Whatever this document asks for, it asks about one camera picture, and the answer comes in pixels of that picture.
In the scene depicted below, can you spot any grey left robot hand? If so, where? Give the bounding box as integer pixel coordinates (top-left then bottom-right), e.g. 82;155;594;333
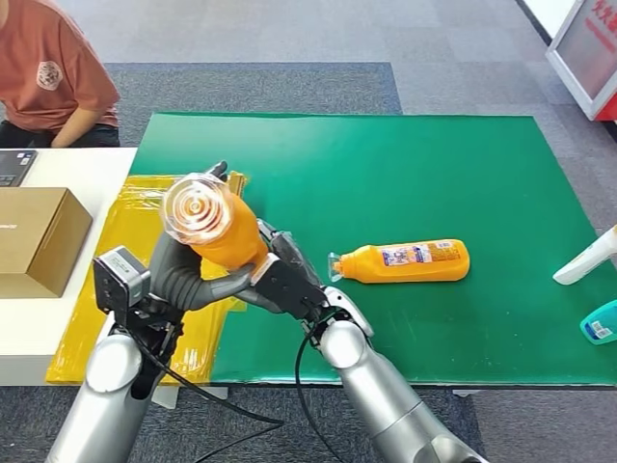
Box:
148;160;257;314

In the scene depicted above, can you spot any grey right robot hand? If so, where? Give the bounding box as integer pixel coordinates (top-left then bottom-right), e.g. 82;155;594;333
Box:
236;219;324;315

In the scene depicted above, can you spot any orange bottle with clear cap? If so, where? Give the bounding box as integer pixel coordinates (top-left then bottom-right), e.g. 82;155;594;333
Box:
161;172;269;270
328;238;471;285

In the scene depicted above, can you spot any white bottle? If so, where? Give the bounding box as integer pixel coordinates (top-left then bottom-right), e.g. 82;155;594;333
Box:
552;225;617;286

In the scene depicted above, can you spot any teal bottle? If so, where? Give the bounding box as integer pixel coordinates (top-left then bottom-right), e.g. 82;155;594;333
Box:
579;300;617;347

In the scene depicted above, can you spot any yellow plastic bag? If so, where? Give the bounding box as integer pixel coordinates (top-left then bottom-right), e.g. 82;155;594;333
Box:
45;170;249;387

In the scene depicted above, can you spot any green table mat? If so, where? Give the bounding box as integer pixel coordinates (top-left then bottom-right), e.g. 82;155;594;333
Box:
131;113;617;388

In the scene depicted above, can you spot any brown cardboard box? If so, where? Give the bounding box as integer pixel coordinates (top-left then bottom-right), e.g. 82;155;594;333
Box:
0;186;94;299

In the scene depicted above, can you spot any dark laptop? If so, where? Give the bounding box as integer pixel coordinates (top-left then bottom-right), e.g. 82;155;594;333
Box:
0;149;38;188

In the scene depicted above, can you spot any person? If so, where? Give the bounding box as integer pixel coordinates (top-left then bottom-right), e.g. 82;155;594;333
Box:
0;0;121;149

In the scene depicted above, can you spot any white and red sign stand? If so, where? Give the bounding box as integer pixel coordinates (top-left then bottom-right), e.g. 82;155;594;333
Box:
545;0;617;123

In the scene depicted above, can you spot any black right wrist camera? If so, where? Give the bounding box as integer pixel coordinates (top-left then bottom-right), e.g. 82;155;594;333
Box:
250;253;330;322

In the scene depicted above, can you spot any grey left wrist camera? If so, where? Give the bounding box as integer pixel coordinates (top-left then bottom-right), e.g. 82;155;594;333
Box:
93;245;152;315

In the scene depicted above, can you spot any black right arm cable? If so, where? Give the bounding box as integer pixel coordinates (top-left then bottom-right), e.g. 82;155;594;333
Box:
294;312;344;463

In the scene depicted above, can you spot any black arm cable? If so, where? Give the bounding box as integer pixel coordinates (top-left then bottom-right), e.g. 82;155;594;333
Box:
126;325;286;463
294;312;344;463

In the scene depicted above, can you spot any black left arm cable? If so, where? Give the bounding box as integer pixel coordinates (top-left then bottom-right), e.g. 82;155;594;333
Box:
126;325;286;463

